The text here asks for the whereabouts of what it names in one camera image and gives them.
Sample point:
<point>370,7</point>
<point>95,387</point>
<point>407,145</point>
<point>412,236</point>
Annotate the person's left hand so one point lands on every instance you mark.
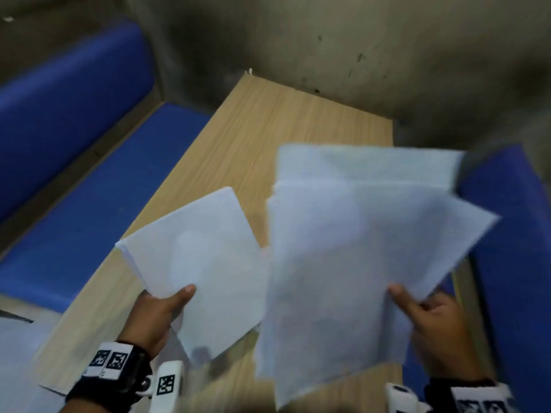
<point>148,318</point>

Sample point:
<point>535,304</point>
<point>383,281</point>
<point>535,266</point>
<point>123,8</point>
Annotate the blue bench backrest cushion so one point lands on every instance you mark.
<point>64,107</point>
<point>516,262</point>

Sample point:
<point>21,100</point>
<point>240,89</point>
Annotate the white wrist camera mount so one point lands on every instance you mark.
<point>168,382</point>
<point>400,400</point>

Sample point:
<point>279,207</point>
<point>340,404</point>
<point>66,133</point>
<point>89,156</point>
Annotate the loose white paper sheets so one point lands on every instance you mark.
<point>21,361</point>

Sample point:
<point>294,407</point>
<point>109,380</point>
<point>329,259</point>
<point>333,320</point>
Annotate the person's right hand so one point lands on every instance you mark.
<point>443,339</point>

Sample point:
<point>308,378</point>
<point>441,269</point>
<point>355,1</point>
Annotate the small stack of white paper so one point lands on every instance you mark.
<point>202,253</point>

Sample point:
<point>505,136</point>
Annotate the wooden bench frame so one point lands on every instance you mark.
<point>103,146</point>

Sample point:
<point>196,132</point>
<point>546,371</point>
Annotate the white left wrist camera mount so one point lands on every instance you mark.
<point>168,382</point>

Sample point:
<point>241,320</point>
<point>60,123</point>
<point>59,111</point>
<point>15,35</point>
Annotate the person's left thumb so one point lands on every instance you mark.
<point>183,295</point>

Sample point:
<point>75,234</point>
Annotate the person's right thumb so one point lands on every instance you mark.
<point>403,301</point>

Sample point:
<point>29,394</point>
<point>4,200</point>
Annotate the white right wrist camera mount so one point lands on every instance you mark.
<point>400,400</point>

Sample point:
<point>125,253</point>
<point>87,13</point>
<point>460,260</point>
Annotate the large white paper sheet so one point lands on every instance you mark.
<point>344,275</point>
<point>366,165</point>

